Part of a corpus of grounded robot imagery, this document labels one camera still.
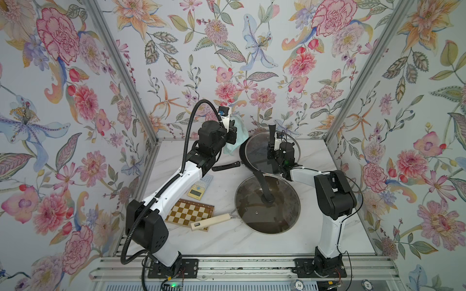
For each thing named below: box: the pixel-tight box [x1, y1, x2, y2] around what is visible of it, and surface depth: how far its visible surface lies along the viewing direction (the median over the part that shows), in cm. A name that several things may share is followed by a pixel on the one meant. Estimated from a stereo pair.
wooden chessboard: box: [164, 198, 215, 232], surface depth 88 cm
